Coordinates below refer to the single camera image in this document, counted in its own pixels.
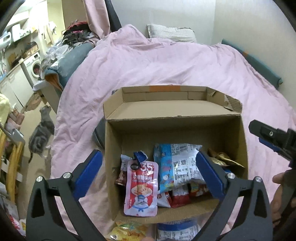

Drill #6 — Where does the white bedside table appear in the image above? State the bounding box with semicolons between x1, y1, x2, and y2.
33;79;64;114

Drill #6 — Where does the dark brown snack packet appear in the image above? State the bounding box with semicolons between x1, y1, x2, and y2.
114;155;130;186

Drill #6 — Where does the pink snack pouch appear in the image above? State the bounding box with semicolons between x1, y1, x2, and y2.
123;160;159;217

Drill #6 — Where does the white kitchen cabinet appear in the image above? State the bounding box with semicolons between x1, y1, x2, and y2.
0;67;30;109

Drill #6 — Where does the golden brown snack packet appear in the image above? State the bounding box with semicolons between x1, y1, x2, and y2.
208;148;245;168

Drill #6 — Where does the teal bed bumper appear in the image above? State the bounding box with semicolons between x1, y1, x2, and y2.
221;38;284;88

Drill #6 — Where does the grey white pillow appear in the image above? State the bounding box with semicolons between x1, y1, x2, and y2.
147;24;197;43

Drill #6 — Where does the white washing machine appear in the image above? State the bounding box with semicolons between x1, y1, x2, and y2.
21;51;43;88

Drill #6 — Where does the grey tabby cat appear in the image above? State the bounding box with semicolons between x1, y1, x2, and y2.
28;105;55;164

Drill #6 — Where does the cardboard box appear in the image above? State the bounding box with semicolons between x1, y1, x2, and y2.
103;85;249;224

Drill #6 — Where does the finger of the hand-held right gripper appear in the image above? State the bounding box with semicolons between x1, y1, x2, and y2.
248;120;290;160

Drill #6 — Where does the white wall shelf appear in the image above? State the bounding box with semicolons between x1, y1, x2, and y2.
0;23;38;48

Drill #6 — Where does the person's right hand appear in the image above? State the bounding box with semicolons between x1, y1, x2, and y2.
270;173;288;230

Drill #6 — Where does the yellow cloth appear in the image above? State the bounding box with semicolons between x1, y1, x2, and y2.
0;94;11;123

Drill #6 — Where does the pile of clothes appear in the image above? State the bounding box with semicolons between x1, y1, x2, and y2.
40;20;100;80

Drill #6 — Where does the wooden rack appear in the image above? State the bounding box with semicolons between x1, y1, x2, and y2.
0;125;26;202

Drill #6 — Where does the blue white snack packet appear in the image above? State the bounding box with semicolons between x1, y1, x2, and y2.
154;143;206;194

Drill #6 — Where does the red cartoon print snack packet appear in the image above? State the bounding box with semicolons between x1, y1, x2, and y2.
190;181;211;197

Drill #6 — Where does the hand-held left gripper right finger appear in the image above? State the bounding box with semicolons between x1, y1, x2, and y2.
192;151;274;241

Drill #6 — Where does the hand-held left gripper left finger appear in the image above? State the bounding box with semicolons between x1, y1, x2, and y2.
26;149;103;241

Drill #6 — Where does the pink hanging sheet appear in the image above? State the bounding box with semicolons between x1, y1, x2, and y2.
83;0;111;39

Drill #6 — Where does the grey clothing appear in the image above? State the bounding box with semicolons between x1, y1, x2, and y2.
92;122;106;149

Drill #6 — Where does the white red snack bar packet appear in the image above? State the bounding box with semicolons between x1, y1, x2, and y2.
157;184;192;208

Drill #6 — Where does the pink blanket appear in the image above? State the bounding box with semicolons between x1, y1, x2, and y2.
50;24;296;234

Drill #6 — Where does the pile of snack packets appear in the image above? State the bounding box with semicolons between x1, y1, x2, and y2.
106;220;200;241

